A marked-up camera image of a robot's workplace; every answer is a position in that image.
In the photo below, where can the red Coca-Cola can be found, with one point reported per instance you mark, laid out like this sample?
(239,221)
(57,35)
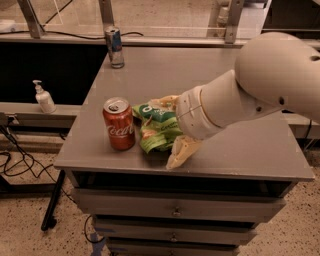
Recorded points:
(118,117)

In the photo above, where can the bottom grey drawer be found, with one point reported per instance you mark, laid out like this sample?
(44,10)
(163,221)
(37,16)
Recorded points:
(154,249)

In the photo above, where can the green rice chip bag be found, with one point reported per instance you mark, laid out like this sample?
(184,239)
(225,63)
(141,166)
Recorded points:
(158,125)

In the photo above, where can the top grey drawer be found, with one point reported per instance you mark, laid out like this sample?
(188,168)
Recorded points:
(177,205)

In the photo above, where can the middle grey drawer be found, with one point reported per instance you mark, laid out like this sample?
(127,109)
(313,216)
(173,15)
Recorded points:
(174,231)

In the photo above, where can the grey drawer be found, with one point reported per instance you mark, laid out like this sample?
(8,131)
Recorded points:
(177,205)
(174,231)
(154,249)

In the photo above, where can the blue silver energy drink can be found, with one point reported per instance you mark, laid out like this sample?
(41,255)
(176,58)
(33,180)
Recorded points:
(114,45)

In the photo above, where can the white pump soap bottle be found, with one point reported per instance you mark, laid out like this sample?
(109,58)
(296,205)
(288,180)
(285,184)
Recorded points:
(44,98)

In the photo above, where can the grey metal frame rail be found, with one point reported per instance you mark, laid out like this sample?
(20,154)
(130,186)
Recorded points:
(204,23)

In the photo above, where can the black metal table leg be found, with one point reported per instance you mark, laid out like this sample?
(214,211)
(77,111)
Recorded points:
(49,221)

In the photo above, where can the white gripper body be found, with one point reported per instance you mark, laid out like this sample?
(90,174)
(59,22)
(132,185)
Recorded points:
(190,113)

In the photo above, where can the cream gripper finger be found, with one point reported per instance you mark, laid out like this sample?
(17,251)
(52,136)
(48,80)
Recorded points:
(167,103)
(183,147)

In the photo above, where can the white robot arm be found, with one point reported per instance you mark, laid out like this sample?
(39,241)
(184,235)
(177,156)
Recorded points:
(274,71)

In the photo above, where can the grey drawer cabinet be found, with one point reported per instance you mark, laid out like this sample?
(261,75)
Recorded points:
(153,191)

